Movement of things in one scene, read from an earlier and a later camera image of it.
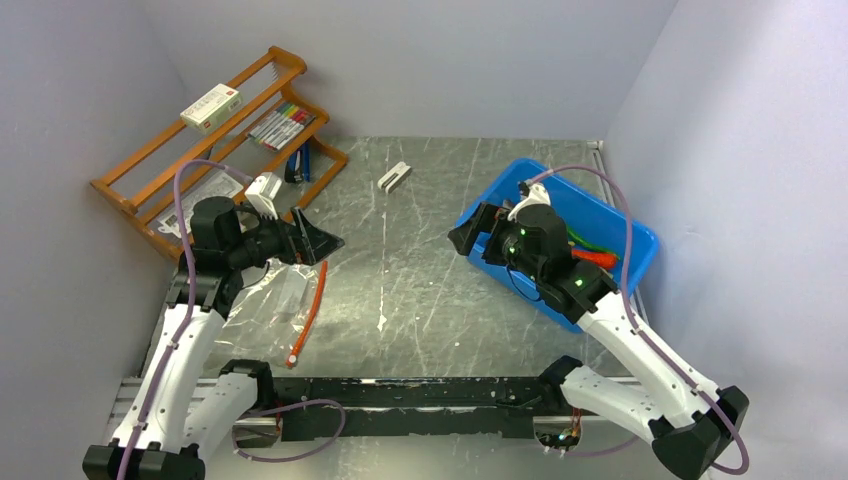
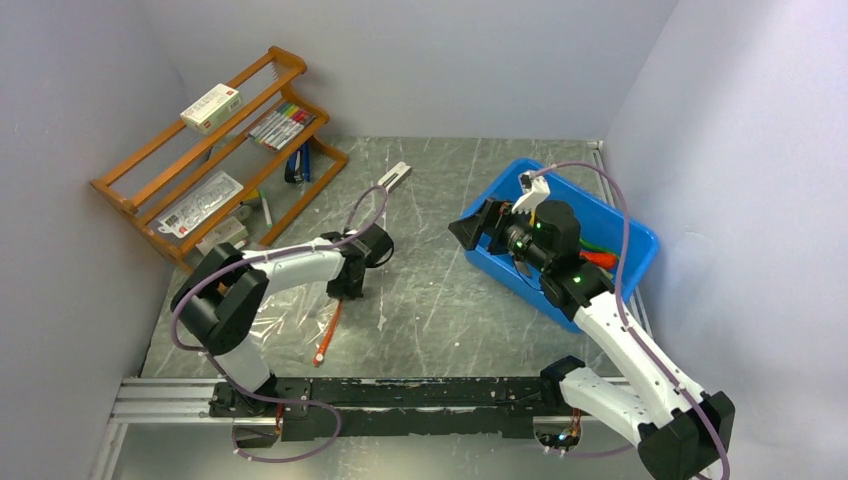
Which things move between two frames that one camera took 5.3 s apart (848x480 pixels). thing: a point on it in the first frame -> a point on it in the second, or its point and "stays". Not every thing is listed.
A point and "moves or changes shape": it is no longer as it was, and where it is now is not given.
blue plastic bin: [595, 222] stays
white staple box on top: [210, 108] stays
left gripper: [304, 240] -> [337, 291]
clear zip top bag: [271, 315] moves or changes shape
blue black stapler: [298, 165] stays
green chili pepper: [590, 245] stays
